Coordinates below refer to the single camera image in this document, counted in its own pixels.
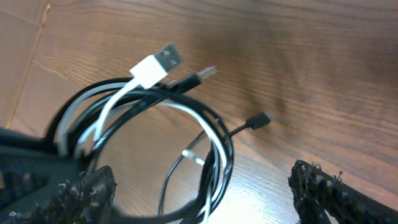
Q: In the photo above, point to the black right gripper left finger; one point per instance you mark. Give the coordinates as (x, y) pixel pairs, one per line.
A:
(89, 200)

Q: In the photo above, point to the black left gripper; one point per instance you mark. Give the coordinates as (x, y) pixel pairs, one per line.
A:
(31, 171)

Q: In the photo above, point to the cardboard box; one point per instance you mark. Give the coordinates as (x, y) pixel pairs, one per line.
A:
(21, 24)

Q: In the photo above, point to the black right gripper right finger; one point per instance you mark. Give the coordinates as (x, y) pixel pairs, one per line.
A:
(318, 196)

